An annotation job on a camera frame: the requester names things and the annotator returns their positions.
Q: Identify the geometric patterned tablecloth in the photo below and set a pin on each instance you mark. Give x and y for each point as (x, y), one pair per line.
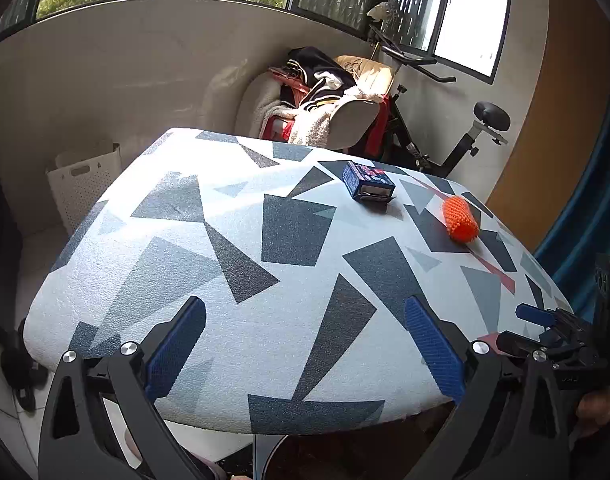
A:
(285, 270)

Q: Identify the blue curtain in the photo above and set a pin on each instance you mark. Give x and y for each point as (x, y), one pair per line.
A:
(590, 185)

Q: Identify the orange foam fruit net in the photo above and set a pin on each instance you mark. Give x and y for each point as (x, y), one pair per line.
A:
(461, 219)

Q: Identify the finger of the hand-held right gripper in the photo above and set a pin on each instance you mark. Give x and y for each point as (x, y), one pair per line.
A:
(517, 342)
(535, 314)

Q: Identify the black exercise bike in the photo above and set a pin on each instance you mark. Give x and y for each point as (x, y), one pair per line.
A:
(460, 145)

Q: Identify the white perforated laundry basket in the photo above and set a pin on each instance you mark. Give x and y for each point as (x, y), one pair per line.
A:
(85, 185)

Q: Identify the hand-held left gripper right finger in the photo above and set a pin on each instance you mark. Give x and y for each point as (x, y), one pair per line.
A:
(435, 350)

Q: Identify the dark jacket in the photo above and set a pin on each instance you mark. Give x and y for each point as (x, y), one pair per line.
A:
(315, 75)

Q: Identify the brown wooden panel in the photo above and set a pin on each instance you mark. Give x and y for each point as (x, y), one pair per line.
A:
(550, 135)

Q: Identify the small blue cardboard box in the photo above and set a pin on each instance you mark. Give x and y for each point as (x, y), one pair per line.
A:
(367, 180)

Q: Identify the white fleece blanket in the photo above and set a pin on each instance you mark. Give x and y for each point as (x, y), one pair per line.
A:
(310, 125)

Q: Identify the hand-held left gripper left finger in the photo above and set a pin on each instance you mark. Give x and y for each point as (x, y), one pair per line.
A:
(177, 345)

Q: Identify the black table leg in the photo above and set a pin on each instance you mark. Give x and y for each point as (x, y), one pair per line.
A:
(20, 360)

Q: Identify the red cloth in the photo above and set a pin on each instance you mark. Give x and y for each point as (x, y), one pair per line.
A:
(380, 130)

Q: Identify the person's right hand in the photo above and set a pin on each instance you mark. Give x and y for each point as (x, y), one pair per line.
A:
(597, 405)

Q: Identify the beige armchair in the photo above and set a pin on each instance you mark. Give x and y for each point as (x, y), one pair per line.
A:
(352, 120)

